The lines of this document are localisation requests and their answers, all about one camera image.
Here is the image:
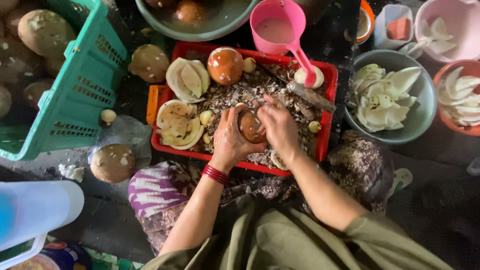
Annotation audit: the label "person's right hand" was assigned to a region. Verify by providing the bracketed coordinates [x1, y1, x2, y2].
[253, 94, 307, 163]

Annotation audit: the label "person's left hand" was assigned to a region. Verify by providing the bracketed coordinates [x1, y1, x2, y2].
[208, 106, 266, 174]

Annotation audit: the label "small brown peeled coconut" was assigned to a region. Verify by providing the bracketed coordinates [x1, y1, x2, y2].
[238, 108, 268, 145]

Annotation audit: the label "heap of coconut shavings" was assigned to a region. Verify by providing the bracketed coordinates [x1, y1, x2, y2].
[187, 63, 323, 169]

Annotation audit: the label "large pale coconut sprout ball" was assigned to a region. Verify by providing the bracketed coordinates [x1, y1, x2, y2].
[293, 65, 325, 89]

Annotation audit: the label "glossy brown coconut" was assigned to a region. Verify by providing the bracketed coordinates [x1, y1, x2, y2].
[207, 46, 244, 86]

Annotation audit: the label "red bangles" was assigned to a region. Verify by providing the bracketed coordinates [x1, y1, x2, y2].
[201, 164, 230, 187]

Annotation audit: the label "stack of split coconut shells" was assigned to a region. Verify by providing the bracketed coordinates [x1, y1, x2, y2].
[156, 99, 205, 151]
[166, 57, 211, 104]

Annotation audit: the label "pink plastic scoop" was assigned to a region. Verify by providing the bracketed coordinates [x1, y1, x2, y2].
[250, 0, 318, 88]

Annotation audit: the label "red plastic tray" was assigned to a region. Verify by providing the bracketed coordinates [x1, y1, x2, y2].
[146, 41, 339, 177]

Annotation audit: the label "grey-green water basin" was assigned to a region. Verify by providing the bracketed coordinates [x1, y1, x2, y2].
[134, 0, 261, 42]

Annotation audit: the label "brown patterned garment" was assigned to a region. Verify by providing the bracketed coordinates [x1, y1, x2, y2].
[138, 129, 395, 256]

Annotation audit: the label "pile of white coconut pieces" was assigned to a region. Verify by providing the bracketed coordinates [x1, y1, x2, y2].
[347, 63, 422, 133]

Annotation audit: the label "brown husked coconut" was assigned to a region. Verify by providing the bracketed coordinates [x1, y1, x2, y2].
[128, 44, 170, 84]
[90, 143, 136, 184]

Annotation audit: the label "olive green garment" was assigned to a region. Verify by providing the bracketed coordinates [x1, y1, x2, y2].
[142, 193, 454, 270]

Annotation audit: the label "purple and white cloth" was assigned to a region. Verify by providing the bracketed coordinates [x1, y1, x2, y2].
[127, 161, 196, 219]

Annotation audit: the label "clear plastic bag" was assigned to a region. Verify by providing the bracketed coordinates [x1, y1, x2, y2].
[88, 115, 153, 171]

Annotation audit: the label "small orange-rimmed bowl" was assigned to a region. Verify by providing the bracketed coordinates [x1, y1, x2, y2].
[354, 0, 375, 45]

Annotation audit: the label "white and green sandal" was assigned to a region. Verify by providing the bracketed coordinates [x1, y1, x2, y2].
[388, 167, 413, 198]

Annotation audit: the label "clear plastic container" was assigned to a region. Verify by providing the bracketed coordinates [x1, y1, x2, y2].
[373, 4, 414, 51]

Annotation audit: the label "grey metal bowl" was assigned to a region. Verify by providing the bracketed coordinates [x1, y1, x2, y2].
[343, 49, 438, 145]

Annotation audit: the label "green plastic crate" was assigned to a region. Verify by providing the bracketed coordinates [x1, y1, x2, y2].
[0, 0, 129, 162]

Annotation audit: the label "orange plastic bowl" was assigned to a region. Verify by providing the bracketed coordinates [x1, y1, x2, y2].
[433, 59, 480, 137]

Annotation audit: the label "few white coconut chunks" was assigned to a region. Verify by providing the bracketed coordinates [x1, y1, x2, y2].
[407, 17, 457, 57]

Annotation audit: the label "heap of white coconut slices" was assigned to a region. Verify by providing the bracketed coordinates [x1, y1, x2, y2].
[437, 66, 480, 127]

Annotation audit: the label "pink plastic bowl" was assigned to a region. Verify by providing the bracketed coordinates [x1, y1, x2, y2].
[413, 0, 480, 64]

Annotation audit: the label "heap of brown husked coconuts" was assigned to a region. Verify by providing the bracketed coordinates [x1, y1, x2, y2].
[0, 0, 77, 120]

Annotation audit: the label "white plastic jug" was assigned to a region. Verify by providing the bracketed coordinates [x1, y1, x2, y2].
[0, 180, 85, 253]

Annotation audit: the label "colourful printed packet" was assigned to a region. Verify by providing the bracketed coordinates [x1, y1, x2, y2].
[7, 241, 92, 270]

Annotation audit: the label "white plastic tub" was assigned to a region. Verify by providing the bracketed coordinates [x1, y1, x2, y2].
[0, 232, 48, 270]

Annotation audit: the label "knife with worn handle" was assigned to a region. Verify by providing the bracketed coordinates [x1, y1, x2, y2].
[259, 64, 337, 114]

